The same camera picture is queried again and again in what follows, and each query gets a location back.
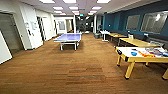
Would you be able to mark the small white table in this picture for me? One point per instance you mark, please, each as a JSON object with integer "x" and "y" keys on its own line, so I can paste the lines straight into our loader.
{"x": 104, "y": 32}

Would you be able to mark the yellow-legged gaming table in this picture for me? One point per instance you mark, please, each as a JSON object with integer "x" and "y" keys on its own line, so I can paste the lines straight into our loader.
{"x": 140, "y": 58}

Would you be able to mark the dark wide doorway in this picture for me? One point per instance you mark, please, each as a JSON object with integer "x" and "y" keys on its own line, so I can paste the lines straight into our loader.
{"x": 10, "y": 33}

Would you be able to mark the blue bowl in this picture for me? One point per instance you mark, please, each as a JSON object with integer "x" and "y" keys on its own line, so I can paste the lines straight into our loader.
{"x": 134, "y": 53}

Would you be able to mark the grey waste bin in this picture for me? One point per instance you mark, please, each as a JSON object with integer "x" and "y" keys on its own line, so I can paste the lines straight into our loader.
{"x": 97, "y": 35}

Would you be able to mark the long wooden table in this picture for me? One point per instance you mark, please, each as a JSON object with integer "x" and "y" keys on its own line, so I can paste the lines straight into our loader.
{"x": 116, "y": 35}
{"x": 138, "y": 42}

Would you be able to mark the blue ping pong table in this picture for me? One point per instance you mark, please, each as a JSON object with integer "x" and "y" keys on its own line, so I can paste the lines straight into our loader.
{"x": 68, "y": 37}

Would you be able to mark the glass wall window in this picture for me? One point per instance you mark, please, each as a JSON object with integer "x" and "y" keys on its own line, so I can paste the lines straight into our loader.
{"x": 155, "y": 22}
{"x": 133, "y": 22}

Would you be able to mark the square ceiling light panel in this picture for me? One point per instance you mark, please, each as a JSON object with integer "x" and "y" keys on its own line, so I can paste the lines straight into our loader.
{"x": 58, "y": 8}
{"x": 73, "y": 8}
{"x": 103, "y": 1}
{"x": 47, "y": 1}
{"x": 96, "y": 7}
{"x": 69, "y": 1}

